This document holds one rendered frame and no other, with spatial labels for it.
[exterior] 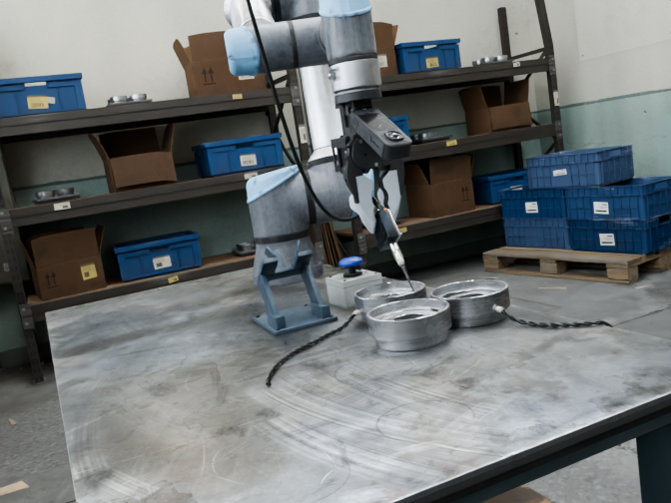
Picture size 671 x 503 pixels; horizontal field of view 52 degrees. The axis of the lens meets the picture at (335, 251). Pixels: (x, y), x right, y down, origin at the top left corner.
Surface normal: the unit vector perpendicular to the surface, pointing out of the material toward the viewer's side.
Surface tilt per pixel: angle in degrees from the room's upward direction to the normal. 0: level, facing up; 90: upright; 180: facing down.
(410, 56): 90
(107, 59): 90
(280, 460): 0
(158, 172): 83
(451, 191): 92
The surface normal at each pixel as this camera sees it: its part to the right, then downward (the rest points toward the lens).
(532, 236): -0.83, 0.22
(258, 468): -0.15, -0.98
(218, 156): 0.41, 0.07
